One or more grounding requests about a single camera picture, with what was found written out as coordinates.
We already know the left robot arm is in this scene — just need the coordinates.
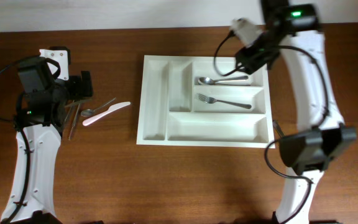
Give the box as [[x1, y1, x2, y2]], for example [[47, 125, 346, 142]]
[[1, 53, 93, 223]]

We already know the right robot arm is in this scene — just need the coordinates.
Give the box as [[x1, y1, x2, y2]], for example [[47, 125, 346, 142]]
[[230, 1, 357, 223]]

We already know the small steel teaspoon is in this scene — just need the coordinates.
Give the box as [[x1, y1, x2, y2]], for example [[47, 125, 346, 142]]
[[80, 98, 116, 117], [65, 98, 92, 108]]

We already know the steel fork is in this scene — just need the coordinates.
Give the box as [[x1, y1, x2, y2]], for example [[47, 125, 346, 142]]
[[196, 93, 252, 110], [273, 120, 285, 138]]

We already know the pink plastic knife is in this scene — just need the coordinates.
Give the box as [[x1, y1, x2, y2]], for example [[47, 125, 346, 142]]
[[82, 101, 131, 126]]

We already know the right black cable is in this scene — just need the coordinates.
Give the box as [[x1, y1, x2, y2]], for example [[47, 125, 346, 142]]
[[213, 29, 331, 224]]

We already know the white plastic cutlery tray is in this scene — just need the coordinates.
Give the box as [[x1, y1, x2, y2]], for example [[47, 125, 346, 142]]
[[137, 55, 274, 148]]

